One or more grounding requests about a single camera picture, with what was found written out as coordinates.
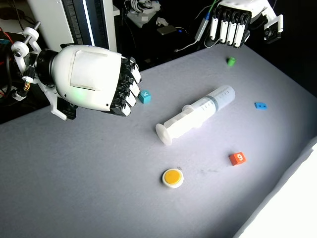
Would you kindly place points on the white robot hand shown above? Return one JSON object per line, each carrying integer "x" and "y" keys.
{"x": 231, "y": 29}
{"x": 86, "y": 74}

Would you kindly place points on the large clear plastic syringe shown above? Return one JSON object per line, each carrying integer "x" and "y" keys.
{"x": 198, "y": 109}

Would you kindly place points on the small green cylinder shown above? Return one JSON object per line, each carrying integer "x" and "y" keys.
{"x": 231, "y": 61}

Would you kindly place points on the teal letter cube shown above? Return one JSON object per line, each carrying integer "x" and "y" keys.
{"x": 144, "y": 98}

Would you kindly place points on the black flat device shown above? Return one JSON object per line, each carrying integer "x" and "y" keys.
{"x": 167, "y": 30}

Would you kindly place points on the blue flat two-hole block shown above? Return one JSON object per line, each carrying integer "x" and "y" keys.
{"x": 260, "y": 106}

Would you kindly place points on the grey table cloth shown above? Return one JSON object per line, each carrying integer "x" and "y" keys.
{"x": 99, "y": 173}

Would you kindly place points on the orange number nine cube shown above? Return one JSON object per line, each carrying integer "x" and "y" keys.
{"x": 236, "y": 160}

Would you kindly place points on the yellow round button white rim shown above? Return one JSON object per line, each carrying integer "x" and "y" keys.
{"x": 173, "y": 177}

